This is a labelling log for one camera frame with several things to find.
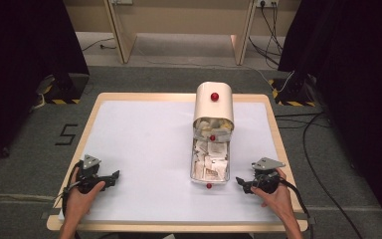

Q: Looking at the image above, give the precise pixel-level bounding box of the white cable at stand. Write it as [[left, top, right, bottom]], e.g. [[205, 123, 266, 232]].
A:
[[29, 93, 48, 114]]

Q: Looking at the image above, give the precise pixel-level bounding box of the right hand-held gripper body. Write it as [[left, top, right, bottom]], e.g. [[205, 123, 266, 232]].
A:
[[251, 156, 287, 195]]

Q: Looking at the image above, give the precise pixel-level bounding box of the long-pulled white drawer red knob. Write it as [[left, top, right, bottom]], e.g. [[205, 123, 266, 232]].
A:
[[189, 137, 231, 190]]

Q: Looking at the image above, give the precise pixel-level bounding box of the long black floor cable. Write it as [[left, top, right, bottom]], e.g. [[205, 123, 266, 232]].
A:
[[274, 112, 366, 239]]

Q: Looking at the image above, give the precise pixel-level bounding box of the black stand base striped edge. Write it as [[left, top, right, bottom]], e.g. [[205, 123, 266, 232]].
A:
[[35, 73, 91, 106], [268, 77, 316, 108]]

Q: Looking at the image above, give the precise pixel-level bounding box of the pile of white brown-print packets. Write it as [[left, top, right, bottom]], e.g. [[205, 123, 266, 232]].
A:
[[193, 140, 230, 182]]

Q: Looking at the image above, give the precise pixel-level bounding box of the short-pulled white drawer red knob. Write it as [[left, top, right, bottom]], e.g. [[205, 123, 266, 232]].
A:
[[192, 117, 235, 143]]

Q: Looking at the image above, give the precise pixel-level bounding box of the pile of yellow-white small packets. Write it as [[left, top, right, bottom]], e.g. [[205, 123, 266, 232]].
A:
[[196, 118, 234, 132]]

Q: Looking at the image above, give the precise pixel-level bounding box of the beige wooden desk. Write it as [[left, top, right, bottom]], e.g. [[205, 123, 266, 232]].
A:
[[63, 0, 302, 67]]

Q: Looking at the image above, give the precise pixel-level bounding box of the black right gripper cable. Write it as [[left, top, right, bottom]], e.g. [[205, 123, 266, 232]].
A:
[[278, 178, 313, 239]]

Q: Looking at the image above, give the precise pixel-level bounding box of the grey tape strip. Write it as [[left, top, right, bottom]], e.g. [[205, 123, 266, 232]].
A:
[[293, 212, 316, 226]]

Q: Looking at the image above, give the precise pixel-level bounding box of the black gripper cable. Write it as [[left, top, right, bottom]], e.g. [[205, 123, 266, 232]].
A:
[[61, 160, 84, 217], [278, 178, 313, 239]]

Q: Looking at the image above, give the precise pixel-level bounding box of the person's left hand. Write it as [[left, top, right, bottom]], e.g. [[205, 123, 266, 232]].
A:
[[63, 166, 106, 218]]

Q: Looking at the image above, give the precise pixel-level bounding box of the bundle of black wall cables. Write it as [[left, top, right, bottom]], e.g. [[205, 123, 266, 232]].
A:
[[248, 1, 286, 68]]

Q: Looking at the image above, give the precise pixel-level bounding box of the thin white floor cable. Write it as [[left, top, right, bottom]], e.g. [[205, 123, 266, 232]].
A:
[[134, 45, 274, 85]]

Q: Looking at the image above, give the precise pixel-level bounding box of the black floor cable with plug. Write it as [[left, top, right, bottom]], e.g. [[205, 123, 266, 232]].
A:
[[81, 36, 117, 53]]

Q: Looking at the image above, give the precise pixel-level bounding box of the white table mat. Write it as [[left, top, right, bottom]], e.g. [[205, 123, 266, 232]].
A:
[[58, 100, 286, 224]]

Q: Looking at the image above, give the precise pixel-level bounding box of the light wooden table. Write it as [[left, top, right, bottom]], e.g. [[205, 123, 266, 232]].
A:
[[46, 92, 309, 233]]

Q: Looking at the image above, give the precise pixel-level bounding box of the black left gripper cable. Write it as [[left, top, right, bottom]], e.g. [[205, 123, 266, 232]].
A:
[[61, 160, 84, 217]]

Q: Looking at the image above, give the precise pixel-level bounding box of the black curtain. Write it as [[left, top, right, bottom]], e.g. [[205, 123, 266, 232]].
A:
[[277, 0, 382, 230], [0, 0, 91, 172]]

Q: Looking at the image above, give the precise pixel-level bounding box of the person's right hand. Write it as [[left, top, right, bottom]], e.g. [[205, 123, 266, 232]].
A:
[[250, 166, 295, 218]]

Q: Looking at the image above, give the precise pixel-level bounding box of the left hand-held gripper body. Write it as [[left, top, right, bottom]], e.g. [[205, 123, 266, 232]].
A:
[[75, 153, 110, 195]]

